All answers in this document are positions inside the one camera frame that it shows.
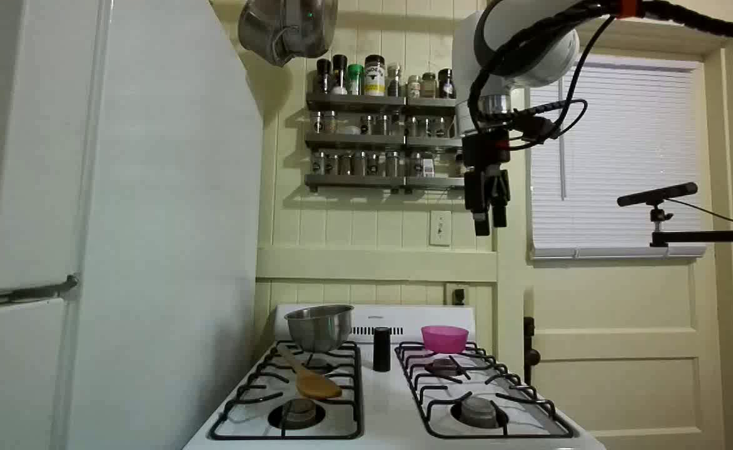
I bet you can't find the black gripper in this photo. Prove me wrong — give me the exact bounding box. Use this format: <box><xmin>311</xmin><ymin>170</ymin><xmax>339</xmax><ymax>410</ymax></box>
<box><xmin>464</xmin><ymin>165</ymin><xmax>514</xmax><ymax>239</ymax></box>

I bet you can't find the black cylindrical container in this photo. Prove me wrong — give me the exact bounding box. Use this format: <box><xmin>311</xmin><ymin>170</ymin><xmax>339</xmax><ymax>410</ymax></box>
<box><xmin>370</xmin><ymin>326</ymin><xmax>396</xmax><ymax>376</ymax></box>

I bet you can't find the pink plastic bowl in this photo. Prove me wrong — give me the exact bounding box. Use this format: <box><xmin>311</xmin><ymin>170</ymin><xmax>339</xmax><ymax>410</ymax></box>
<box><xmin>420</xmin><ymin>322</ymin><xmax>470</xmax><ymax>356</ymax></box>

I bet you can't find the dark spice bottle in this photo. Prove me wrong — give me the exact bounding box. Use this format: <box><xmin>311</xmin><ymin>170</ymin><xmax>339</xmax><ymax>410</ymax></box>
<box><xmin>435</xmin><ymin>67</ymin><xmax>459</xmax><ymax>100</ymax></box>

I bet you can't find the white window blind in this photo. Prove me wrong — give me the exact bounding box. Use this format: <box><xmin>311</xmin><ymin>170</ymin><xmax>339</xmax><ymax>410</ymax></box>
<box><xmin>526</xmin><ymin>56</ymin><xmax>710</xmax><ymax>264</ymax></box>

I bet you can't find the large yellow-label jar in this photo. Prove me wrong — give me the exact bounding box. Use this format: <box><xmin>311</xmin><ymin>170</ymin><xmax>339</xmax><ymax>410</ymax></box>
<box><xmin>360</xmin><ymin>52</ymin><xmax>391</xmax><ymax>100</ymax></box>

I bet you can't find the cream panel door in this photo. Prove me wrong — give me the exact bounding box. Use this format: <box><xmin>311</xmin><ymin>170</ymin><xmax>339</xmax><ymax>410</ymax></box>
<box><xmin>519</xmin><ymin>16</ymin><xmax>733</xmax><ymax>450</ymax></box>

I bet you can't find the green-capped spice jar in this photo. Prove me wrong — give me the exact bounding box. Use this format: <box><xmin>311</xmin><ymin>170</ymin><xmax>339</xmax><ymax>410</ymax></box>
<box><xmin>346</xmin><ymin>64</ymin><xmax>366</xmax><ymax>97</ymax></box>

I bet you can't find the stainless steel pot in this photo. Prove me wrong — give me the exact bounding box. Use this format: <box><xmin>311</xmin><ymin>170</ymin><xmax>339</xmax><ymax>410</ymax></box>
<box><xmin>284</xmin><ymin>304</ymin><xmax>356</xmax><ymax>352</ymax></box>

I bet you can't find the white bottle black cap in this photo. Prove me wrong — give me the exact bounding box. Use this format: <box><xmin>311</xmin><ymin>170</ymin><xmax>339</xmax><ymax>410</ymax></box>
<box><xmin>330</xmin><ymin>52</ymin><xmax>351</xmax><ymax>97</ymax></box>

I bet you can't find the dark-lidded spice jar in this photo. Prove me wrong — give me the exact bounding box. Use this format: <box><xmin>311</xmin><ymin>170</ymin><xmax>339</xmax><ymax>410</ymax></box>
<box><xmin>316</xmin><ymin>57</ymin><xmax>334</xmax><ymax>97</ymax></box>

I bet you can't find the black burner grate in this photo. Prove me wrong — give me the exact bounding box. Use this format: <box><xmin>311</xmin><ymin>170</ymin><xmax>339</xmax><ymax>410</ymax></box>
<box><xmin>394</xmin><ymin>341</ymin><xmax>579</xmax><ymax>442</ymax></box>
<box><xmin>205</xmin><ymin>337</ymin><xmax>366</xmax><ymax>442</ymax></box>

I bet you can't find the white gas stove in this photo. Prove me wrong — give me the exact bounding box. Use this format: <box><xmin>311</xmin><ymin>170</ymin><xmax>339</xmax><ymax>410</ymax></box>
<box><xmin>182</xmin><ymin>304</ymin><xmax>608</xmax><ymax>450</ymax></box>

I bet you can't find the wooden spoon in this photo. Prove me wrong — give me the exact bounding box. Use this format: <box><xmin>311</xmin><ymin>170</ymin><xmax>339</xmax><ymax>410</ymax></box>
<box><xmin>275</xmin><ymin>344</ymin><xmax>346</xmax><ymax>401</ymax></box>

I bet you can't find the gray hanging kitchen utensil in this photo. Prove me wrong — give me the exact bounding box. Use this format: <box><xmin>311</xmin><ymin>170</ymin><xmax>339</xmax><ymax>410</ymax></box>
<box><xmin>235</xmin><ymin>0</ymin><xmax>341</xmax><ymax>71</ymax></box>

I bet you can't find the white refrigerator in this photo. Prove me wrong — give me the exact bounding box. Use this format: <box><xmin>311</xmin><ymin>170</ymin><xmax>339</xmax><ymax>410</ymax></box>
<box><xmin>0</xmin><ymin>0</ymin><xmax>266</xmax><ymax>450</ymax></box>

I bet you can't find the white wall switch plate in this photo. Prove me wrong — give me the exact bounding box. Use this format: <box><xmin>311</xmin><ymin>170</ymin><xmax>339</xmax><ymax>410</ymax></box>
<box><xmin>428</xmin><ymin>209</ymin><xmax>454</xmax><ymax>250</ymax></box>

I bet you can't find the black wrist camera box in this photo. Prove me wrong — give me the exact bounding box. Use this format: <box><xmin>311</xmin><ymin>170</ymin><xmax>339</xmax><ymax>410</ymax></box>
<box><xmin>461</xmin><ymin>130</ymin><xmax>514</xmax><ymax>170</ymax></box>

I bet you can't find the black door handle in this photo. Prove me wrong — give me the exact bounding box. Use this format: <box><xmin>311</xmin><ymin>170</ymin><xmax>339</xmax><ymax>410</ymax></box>
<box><xmin>521</xmin><ymin>316</ymin><xmax>543</xmax><ymax>387</ymax></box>

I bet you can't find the gray wall spice rack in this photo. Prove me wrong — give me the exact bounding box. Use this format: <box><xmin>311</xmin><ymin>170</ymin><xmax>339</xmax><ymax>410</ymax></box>
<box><xmin>304</xmin><ymin>87</ymin><xmax>468</xmax><ymax>196</ymax></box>

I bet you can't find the black stereo camera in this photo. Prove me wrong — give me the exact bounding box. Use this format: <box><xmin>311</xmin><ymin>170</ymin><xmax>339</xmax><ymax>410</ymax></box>
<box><xmin>617</xmin><ymin>180</ymin><xmax>700</xmax><ymax>211</ymax></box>

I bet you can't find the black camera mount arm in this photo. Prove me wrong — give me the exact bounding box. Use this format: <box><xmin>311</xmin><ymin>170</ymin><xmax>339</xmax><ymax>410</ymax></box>
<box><xmin>649</xmin><ymin>205</ymin><xmax>733</xmax><ymax>250</ymax></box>

